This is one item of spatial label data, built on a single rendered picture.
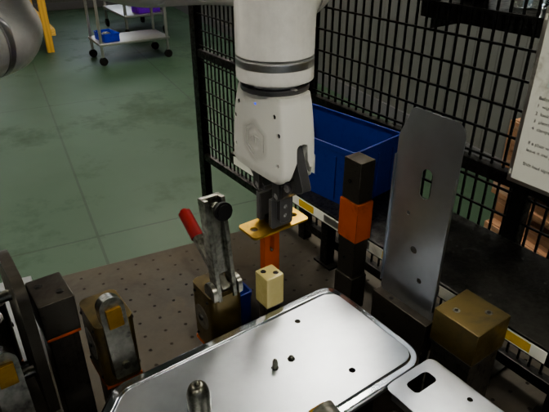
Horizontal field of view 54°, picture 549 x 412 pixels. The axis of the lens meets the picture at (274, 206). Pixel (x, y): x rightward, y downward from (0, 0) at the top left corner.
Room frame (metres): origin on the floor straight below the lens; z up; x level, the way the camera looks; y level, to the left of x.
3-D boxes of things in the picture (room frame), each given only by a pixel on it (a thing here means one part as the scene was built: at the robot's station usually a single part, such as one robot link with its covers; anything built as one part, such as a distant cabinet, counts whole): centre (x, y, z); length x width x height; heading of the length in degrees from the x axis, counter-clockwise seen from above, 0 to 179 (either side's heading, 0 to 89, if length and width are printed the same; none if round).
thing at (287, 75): (0.58, 0.00, 1.44); 0.09 x 0.08 x 0.03; 36
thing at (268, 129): (0.58, 0.00, 1.38); 0.10 x 0.07 x 0.11; 36
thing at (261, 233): (0.57, 0.00, 1.25); 0.08 x 0.04 x 0.01; 126
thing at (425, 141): (0.72, -0.22, 1.17); 0.12 x 0.01 x 0.34; 36
